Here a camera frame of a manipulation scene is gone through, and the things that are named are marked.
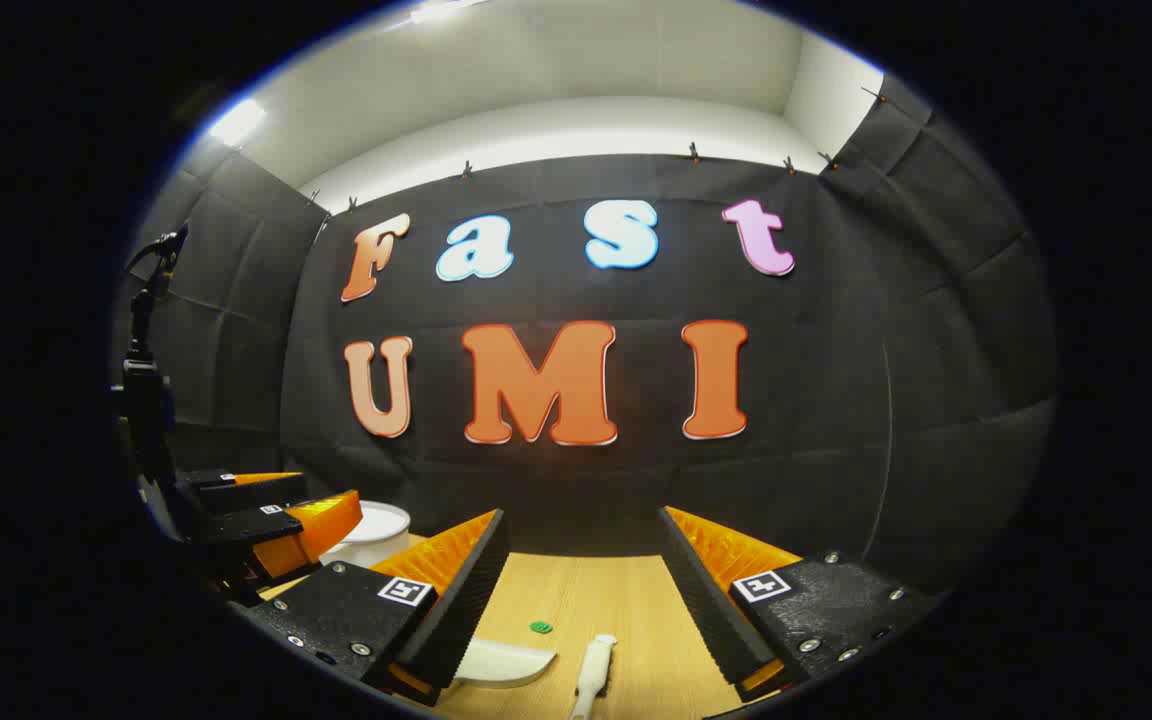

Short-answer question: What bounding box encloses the white ribbed garbage bin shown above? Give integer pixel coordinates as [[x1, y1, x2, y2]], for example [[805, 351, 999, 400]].
[[319, 501, 413, 569]]

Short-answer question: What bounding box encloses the small grey dustpan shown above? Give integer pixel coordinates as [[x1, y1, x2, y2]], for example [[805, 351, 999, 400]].
[[451, 637, 557, 689]]

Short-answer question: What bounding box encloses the wooden desktop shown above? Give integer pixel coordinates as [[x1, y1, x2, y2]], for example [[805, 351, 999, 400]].
[[256, 530, 777, 720]]

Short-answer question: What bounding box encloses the ceiling light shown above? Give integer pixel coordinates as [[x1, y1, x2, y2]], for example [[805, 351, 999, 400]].
[[208, 98, 267, 149], [406, 0, 487, 26]]

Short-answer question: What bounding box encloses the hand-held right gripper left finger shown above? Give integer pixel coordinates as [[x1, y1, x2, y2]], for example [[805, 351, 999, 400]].
[[231, 508, 512, 706]]

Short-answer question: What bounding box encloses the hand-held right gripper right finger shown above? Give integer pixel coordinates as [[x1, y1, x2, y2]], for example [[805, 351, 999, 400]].
[[658, 506, 942, 701]]

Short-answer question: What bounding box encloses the small grey broom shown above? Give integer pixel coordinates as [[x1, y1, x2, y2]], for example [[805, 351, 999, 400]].
[[568, 634, 619, 720]]

